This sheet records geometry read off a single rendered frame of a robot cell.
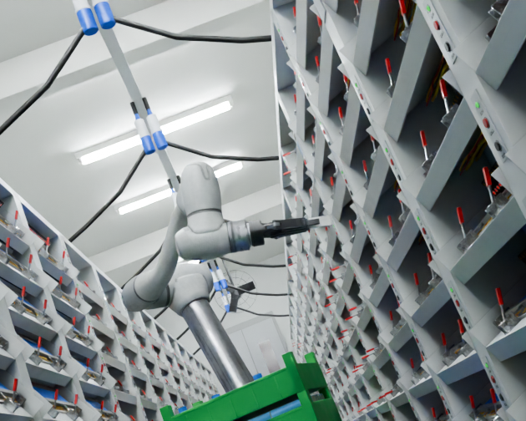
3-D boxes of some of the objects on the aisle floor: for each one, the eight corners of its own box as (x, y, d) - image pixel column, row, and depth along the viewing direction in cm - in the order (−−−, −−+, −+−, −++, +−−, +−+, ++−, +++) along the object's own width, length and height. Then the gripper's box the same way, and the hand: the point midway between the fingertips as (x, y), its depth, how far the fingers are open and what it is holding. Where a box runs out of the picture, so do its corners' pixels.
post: (557, 500, 182) (260, -133, 228) (544, 498, 191) (261, -110, 237) (640, 464, 183) (329, -158, 230) (624, 464, 192) (327, -135, 239)
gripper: (252, 251, 247) (333, 238, 247) (250, 241, 234) (335, 226, 234) (248, 227, 249) (328, 213, 249) (245, 215, 236) (330, 200, 237)
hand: (319, 222), depth 242 cm, fingers closed
